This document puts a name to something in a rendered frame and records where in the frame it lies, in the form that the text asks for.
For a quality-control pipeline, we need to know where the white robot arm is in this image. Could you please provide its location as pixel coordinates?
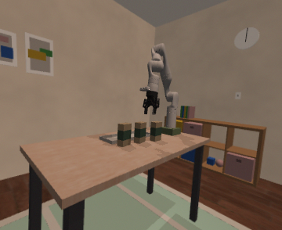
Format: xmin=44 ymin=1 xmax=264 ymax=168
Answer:
xmin=140 ymin=43 xmax=179 ymax=128

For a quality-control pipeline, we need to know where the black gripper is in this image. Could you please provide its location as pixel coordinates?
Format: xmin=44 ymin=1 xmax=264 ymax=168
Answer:
xmin=143 ymin=91 xmax=160 ymax=115

